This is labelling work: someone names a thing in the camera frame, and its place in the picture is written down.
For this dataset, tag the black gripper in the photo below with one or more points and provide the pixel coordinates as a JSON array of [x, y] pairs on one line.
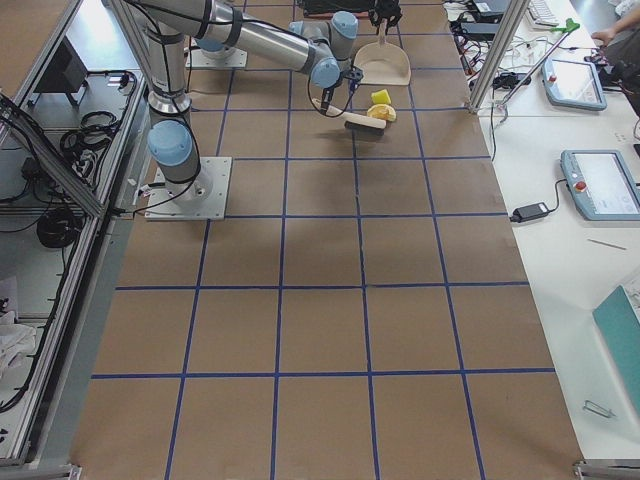
[[328, 95], [384, 11]]

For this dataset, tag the beige hand brush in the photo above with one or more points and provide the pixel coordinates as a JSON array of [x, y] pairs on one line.
[[355, 122]]

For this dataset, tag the yellow green sponge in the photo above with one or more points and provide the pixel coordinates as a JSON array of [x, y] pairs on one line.
[[381, 97]]

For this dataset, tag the pale yellow peel piece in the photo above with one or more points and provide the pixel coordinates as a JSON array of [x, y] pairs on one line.
[[392, 114]]

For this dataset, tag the beige plastic dustpan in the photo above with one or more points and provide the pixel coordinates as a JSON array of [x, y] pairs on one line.
[[382, 63]]

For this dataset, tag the yellow potato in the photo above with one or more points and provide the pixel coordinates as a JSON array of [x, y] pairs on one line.
[[378, 112]]

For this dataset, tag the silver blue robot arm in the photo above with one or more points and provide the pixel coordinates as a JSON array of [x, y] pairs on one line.
[[216, 35]]

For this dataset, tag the black lined pink bin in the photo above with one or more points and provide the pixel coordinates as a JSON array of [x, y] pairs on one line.
[[318, 7]]

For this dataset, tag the black power adapter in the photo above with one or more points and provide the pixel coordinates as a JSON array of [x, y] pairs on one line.
[[478, 31]]

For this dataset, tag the upper blue teach pendant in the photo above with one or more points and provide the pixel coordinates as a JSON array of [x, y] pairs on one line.
[[573, 84]]

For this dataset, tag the blue teach pendant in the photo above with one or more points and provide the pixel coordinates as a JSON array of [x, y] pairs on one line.
[[601, 185], [573, 84]]

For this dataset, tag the small black power brick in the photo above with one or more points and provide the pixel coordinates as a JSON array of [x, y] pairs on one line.
[[529, 212]]

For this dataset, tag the lower blue teach pendant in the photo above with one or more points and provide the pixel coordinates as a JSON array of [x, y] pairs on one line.
[[601, 185]]

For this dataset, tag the green notebook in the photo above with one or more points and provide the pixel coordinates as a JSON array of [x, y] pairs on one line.
[[619, 326]]

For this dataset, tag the white crumpled cloth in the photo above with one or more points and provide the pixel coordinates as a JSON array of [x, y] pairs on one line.
[[17, 340]]

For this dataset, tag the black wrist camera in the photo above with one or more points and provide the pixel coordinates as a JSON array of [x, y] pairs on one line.
[[354, 77]]

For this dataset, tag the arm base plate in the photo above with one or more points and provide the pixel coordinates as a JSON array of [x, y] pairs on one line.
[[224, 59], [204, 199]]

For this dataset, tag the aluminium frame post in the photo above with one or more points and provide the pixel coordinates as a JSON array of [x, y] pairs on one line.
[[506, 31]]

